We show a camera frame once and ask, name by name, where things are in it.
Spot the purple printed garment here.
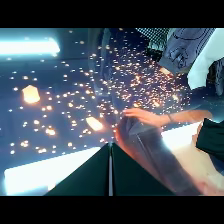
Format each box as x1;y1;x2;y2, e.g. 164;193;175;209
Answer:
158;28;216;75

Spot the dark garment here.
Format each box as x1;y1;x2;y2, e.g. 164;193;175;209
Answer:
206;56;224;98

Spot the black mesh garment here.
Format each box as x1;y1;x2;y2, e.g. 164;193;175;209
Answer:
136;28;171;53

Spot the person's hand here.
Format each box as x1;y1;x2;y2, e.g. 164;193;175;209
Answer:
122;107;172;128

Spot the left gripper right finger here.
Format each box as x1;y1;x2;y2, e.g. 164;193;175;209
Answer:
111;142;175;197

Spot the white garment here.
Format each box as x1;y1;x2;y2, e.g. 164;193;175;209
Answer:
186;28;224;91

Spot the person's forearm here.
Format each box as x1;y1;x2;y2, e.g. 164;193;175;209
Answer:
166;109;214;126

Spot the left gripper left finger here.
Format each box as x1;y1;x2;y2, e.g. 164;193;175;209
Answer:
44;142;111;197

